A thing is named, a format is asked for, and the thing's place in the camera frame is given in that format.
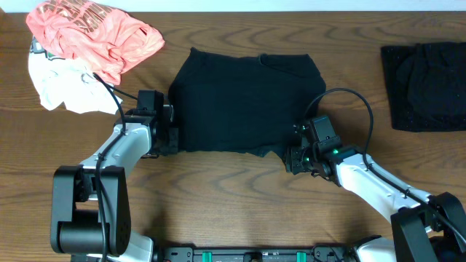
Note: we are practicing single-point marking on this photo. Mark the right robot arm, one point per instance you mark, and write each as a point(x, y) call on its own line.
point(425, 227)

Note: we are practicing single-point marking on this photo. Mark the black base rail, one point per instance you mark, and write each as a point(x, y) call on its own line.
point(316, 253)

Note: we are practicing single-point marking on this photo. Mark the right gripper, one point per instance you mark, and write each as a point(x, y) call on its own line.
point(292, 160)

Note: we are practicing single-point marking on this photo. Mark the white t-shirt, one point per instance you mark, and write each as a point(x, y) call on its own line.
point(68, 82)

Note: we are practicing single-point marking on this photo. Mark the folded black garment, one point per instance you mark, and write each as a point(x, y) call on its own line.
point(425, 86)

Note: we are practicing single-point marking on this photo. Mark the orange t-shirt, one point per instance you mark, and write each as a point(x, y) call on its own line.
point(108, 39)

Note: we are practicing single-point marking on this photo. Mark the black t-shirt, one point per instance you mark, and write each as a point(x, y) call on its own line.
point(243, 104)

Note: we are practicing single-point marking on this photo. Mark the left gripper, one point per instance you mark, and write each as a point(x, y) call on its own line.
point(172, 147)

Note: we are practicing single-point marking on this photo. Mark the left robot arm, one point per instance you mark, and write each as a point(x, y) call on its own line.
point(91, 217)

